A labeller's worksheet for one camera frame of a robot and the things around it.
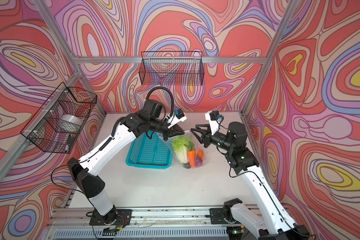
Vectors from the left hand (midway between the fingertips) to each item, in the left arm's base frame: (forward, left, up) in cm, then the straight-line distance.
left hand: (184, 130), depth 70 cm
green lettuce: (-1, +1, -12) cm, 12 cm away
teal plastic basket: (+6, +19, -32) cm, 38 cm away
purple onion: (-6, -8, -22) cm, 24 cm away
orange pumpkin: (0, -10, -22) cm, 24 cm away
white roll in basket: (+3, +55, +2) cm, 55 cm away
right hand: (-2, -5, +2) cm, 6 cm away
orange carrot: (-5, -4, -15) cm, 17 cm away
